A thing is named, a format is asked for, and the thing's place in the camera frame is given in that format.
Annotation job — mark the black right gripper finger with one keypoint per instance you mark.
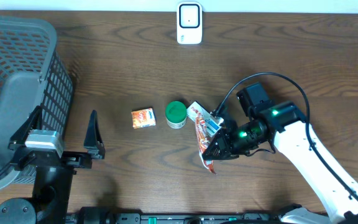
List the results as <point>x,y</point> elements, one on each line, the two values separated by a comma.
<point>218,149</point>
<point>221,112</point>

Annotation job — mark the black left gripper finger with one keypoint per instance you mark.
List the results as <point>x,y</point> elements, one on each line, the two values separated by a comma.
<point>93,141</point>
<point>34,121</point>

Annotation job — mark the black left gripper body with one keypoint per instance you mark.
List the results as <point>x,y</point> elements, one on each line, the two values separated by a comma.
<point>73,159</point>

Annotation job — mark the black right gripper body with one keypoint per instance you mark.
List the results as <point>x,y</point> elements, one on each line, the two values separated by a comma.
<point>241,142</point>

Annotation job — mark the white Panadol medicine box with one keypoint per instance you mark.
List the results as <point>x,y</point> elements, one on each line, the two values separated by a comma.
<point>213,125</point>

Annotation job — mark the red Top chocolate bar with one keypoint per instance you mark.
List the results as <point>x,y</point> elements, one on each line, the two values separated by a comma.
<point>203,141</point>

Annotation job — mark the green lid jar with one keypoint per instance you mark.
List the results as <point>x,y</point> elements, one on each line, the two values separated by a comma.
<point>176,114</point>

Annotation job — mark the orange snack packet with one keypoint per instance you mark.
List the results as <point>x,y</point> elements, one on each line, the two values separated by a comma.
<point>143,118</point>

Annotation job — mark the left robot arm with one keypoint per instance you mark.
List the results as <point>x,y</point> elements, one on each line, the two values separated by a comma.
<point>55,168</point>

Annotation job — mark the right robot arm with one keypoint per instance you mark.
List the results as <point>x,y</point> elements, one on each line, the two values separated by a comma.
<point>288,131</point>

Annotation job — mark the white barcode scanner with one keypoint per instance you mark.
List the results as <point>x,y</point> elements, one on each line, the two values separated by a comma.
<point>189,23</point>

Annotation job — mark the grey plastic basket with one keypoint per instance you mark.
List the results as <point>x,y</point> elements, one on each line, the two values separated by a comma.
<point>31,74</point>

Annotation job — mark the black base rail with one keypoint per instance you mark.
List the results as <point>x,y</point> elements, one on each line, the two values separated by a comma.
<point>197,218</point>

